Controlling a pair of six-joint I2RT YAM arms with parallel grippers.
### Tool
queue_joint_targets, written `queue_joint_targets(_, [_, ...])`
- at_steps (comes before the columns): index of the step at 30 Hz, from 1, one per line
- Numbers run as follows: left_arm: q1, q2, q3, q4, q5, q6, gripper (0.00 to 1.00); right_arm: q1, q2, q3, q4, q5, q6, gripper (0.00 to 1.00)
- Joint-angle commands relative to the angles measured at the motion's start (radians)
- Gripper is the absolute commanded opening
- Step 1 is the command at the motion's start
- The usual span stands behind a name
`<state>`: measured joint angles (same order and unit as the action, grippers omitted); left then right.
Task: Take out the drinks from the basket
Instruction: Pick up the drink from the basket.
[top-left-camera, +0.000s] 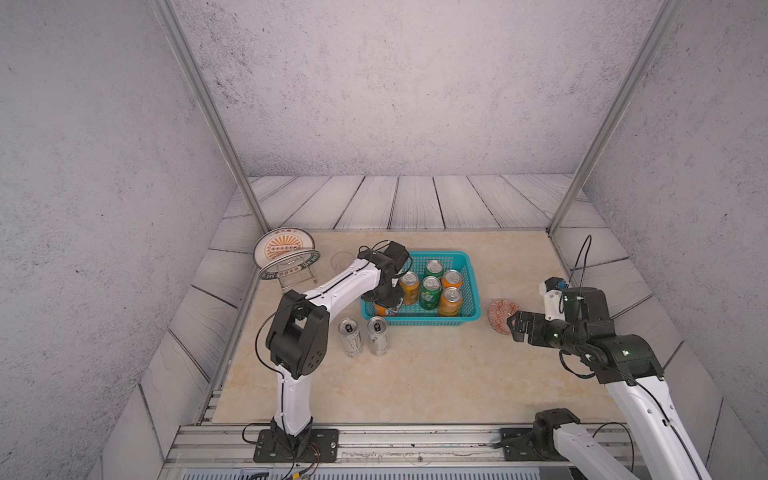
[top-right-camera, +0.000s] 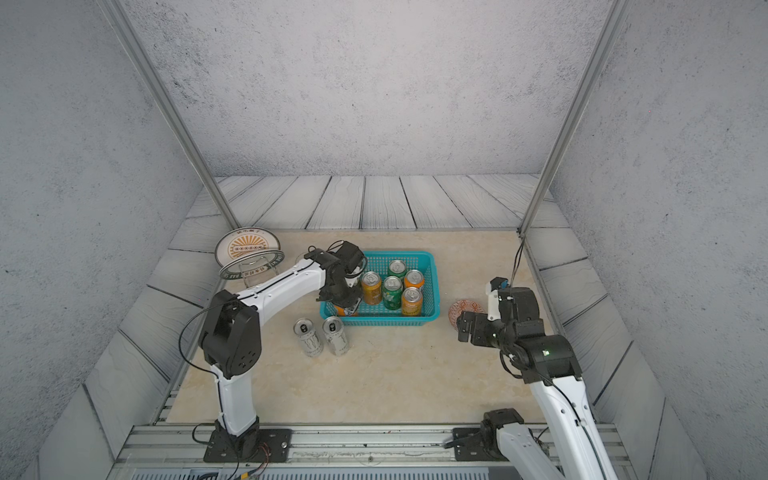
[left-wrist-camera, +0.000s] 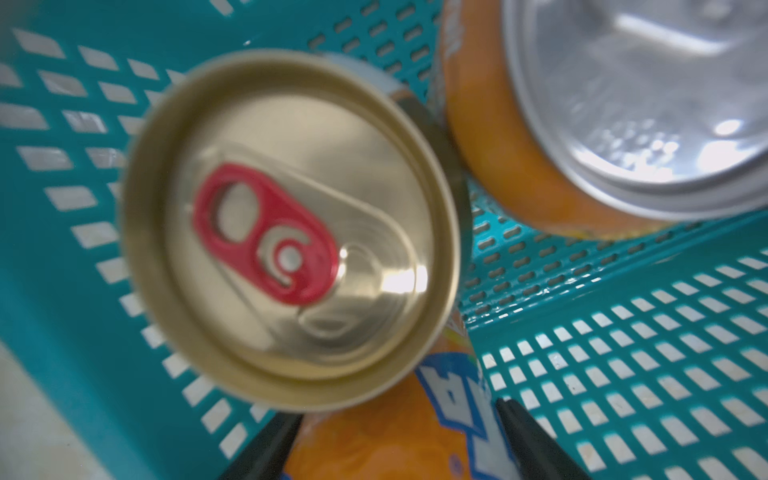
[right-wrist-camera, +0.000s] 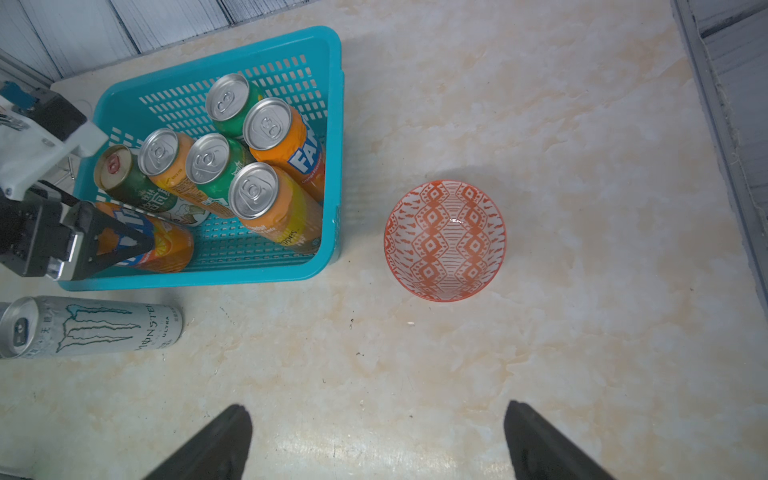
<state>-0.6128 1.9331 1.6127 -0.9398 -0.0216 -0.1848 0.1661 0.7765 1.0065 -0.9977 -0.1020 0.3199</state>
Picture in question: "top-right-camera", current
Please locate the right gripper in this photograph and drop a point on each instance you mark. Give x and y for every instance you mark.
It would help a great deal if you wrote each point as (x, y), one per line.
(481, 322)

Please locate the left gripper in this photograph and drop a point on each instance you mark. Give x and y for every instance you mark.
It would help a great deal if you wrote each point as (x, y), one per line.
(355, 297)

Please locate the white Monster can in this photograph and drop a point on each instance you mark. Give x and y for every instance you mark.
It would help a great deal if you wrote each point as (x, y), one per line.
(335, 335)
(307, 336)

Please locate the teal plastic basket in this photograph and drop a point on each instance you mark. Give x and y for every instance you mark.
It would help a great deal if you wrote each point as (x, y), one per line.
(378, 315)

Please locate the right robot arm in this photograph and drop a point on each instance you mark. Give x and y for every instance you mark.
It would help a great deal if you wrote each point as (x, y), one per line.
(548, 366)

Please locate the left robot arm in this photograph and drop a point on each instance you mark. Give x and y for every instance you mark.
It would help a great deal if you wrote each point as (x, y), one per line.
(231, 338)

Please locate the orange can middle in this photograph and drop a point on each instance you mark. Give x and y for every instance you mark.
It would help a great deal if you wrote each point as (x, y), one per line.
(371, 284)

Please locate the green can middle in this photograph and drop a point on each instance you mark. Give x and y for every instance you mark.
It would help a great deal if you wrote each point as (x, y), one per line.
(392, 289)

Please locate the green can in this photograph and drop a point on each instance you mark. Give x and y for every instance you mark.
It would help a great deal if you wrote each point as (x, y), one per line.
(392, 289)
(397, 268)

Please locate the green can rear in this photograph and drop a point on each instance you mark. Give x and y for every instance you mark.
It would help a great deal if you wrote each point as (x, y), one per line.
(397, 268)

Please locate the orange can front right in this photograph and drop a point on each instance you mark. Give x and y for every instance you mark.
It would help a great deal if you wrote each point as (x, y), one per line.
(411, 302)

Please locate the decorated plate on stand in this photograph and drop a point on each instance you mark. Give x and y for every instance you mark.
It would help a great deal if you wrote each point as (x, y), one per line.
(240, 242)

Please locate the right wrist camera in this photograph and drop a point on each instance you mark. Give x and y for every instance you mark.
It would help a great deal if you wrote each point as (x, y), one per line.
(510, 304)

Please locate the wire plate stand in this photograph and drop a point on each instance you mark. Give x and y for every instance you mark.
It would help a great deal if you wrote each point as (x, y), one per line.
(249, 266)

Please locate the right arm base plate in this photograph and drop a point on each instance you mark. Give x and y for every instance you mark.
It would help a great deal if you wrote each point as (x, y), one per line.
(480, 443)

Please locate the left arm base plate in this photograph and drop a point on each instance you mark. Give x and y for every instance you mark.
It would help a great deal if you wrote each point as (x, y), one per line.
(255, 446)

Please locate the aluminium mounting rail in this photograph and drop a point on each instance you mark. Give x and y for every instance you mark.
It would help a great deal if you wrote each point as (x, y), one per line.
(407, 451)

